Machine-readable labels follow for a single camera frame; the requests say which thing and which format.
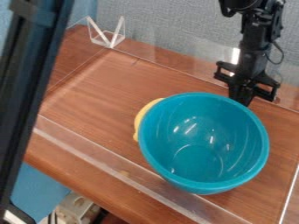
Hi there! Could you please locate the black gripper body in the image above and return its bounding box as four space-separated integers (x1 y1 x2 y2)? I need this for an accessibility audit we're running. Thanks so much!
213 44 280 102

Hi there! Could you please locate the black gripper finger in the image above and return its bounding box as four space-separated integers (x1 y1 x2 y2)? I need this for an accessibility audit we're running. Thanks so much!
240 81 256 107
228 81 241 101

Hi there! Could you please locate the blue plastic bowl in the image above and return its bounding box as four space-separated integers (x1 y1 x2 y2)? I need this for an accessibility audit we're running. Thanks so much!
137 92 269 195

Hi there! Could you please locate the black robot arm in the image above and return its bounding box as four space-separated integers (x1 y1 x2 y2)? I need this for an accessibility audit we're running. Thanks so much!
213 0 285 106

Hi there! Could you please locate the yellow object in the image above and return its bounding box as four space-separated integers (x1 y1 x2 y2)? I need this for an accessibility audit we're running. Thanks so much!
133 98 164 142

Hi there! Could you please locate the clear acrylic back barrier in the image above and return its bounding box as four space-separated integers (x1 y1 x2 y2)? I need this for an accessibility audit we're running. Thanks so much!
112 23 299 113

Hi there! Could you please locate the clear acrylic barrier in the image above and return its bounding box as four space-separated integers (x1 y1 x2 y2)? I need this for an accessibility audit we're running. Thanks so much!
33 115 250 224
112 23 299 113

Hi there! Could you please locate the clear acrylic front barrier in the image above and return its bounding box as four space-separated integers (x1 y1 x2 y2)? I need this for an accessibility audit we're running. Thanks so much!
33 115 250 224

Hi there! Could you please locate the black chair part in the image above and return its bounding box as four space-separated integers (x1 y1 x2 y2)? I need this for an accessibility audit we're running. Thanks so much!
0 0 73 224

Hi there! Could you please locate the white device under table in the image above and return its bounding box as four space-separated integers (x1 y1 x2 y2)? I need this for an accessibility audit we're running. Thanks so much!
46 192 100 224

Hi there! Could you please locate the clear acrylic corner bracket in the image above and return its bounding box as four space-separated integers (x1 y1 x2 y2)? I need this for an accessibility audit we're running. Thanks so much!
86 17 125 49

